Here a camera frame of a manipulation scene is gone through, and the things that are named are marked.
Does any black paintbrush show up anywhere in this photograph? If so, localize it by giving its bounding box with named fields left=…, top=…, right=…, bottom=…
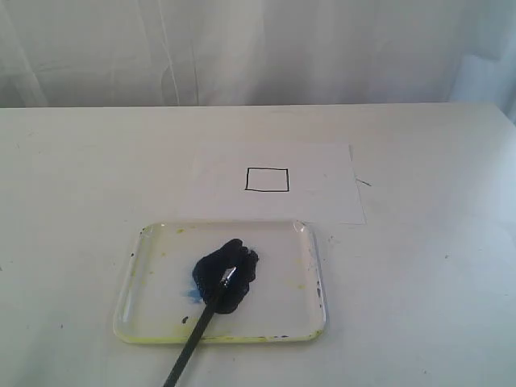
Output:
left=164, top=266, right=236, bottom=387

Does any dark blue paint blob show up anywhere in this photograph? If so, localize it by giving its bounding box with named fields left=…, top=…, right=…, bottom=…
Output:
left=192, top=239, right=259, bottom=314

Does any clear plastic paint tray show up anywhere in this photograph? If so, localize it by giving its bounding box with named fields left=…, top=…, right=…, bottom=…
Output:
left=113, top=220, right=327, bottom=345

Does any white paper with square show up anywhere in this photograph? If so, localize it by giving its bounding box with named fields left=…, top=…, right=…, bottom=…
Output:
left=178, top=141, right=365, bottom=224

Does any white backdrop curtain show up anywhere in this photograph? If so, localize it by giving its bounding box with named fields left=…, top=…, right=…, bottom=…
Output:
left=1, top=1, right=515, bottom=119

